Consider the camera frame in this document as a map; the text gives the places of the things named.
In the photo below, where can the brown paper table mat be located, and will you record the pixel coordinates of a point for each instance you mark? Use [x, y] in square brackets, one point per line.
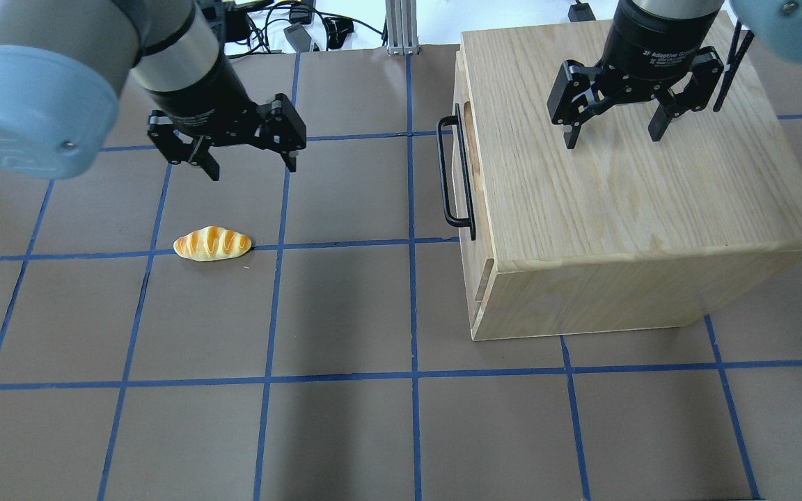
[333, 361]

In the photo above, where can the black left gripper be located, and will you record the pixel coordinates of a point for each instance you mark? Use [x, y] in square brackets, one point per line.
[200, 96]

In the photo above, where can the toy bread loaf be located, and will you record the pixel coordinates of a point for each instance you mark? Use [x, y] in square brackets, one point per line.
[212, 243]

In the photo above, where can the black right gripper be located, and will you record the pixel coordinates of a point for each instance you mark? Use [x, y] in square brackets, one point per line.
[641, 43]

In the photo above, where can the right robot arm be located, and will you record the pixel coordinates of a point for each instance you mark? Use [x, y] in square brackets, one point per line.
[778, 24]

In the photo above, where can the black power adapter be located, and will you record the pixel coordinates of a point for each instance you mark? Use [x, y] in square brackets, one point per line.
[299, 39]

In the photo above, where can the wooden drawer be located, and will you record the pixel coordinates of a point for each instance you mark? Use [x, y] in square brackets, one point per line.
[476, 242]

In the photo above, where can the aluminium frame post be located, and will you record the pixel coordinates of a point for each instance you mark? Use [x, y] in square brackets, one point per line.
[400, 28]

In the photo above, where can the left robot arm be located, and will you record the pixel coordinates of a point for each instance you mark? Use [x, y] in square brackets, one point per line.
[64, 64]

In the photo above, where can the wooden drawer cabinet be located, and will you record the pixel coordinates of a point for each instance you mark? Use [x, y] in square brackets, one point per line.
[621, 233]

